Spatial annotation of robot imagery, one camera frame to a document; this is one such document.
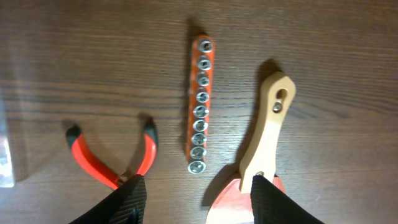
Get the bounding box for small red cutting pliers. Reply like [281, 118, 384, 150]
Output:
[65, 117, 159, 190]

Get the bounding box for clear plastic container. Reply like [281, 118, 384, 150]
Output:
[0, 93, 16, 189]

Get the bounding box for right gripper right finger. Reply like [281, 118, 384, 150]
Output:
[250, 175, 323, 224]

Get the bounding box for wooden handle orange scraper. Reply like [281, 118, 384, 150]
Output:
[206, 72, 296, 224]

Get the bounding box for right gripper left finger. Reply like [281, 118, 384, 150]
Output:
[70, 175, 147, 224]

